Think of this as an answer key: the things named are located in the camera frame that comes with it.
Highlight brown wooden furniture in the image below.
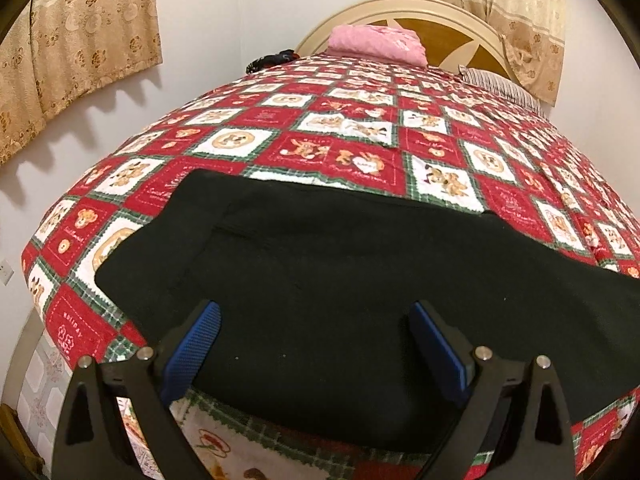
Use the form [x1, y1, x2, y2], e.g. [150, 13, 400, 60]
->
[1, 403, 46, 479]

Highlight striped grey pillow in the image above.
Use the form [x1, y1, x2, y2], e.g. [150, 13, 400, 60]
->
[459, 65, 542, 115]

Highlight dark patterned cloth bundle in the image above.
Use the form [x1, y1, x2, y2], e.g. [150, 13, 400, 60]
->
[245, 49, 299, 74]

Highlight beige floral left curtain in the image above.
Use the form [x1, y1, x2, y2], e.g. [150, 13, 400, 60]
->
[1, 0, 163, 162]

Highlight white wall socket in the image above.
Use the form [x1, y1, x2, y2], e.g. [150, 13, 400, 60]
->
[0, 259, 14, 286]

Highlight cream wooden headboard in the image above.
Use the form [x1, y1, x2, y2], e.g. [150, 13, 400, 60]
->
[296, 0, 516, 81]

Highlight pink folded blanket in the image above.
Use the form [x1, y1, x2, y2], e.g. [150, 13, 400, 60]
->
[326, 25, 428, 68]

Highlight red teddy bear bedspread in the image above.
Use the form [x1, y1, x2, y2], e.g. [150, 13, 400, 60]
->
[20, 49, 640, 480]

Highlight black pants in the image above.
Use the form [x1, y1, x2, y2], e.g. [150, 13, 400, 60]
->
[96, 170, 639, 450]

